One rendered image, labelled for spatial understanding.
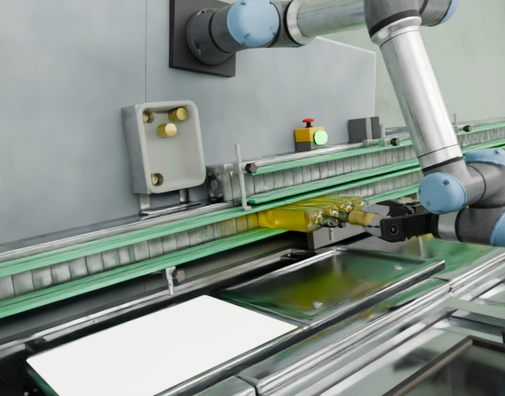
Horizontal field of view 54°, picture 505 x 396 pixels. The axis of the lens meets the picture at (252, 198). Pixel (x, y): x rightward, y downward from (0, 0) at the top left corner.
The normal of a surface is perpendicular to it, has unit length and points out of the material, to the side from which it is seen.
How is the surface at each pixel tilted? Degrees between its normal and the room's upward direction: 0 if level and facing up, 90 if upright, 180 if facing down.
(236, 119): 0
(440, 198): 92
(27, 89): 0
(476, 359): 90
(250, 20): 9
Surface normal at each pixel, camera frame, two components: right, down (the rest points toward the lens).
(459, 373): -0.11, -0.98
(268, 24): 0.50, 0.08
